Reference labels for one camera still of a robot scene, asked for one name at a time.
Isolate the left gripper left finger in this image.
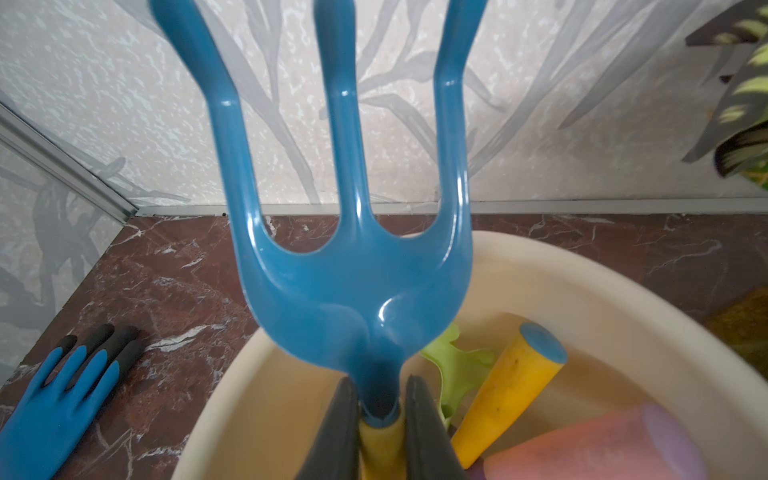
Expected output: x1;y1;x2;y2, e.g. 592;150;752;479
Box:
295;377;360;480

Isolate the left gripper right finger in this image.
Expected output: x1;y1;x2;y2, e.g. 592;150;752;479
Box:
404;375;468;480

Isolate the green rake wooden handle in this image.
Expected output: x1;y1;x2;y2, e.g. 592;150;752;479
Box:
420;323;496;429

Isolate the yellow shovel yellow handle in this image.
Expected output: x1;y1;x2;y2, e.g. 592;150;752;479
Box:
451;322;568;469

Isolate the blue fork yellow handle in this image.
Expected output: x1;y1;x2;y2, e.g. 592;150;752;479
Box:
150;1;486;476

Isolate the purple trowel pink handle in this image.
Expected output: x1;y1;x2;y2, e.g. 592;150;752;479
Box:
467;403;710;479

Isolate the blue gardening glove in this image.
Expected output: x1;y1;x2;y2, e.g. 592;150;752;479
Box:
1;323;144;479

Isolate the green potted plant glass vase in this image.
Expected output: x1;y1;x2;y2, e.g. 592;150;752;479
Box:
683;1;767;377

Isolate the aluminium frame rail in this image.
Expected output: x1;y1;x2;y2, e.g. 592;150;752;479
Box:
1;104;138;223

